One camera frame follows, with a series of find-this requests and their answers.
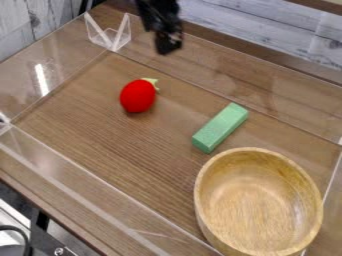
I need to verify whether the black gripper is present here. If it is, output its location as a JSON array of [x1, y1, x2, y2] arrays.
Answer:
[[135, 0, 183, 55]]

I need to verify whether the green rectangular block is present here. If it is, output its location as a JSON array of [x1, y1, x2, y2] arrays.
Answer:
[[191, 103, 249, 154]]

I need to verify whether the light wooden bowl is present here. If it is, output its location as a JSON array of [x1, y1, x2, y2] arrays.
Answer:
[[194, 147, 324, 256]]

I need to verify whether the red plush strawberry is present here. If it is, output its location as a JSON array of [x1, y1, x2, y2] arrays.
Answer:
[[119, 78, 159, 113]]

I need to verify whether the clear acrylic corner bracket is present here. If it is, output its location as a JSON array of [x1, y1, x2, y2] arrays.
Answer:
[[85, 12, 131, 52]]

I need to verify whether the clear acrylic tray wall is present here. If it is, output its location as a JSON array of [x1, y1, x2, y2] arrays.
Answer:
[[0, 121, 221, 256]]

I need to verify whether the black cable under table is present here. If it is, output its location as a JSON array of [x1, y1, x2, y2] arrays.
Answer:
[[0, 225, 32, 256]]

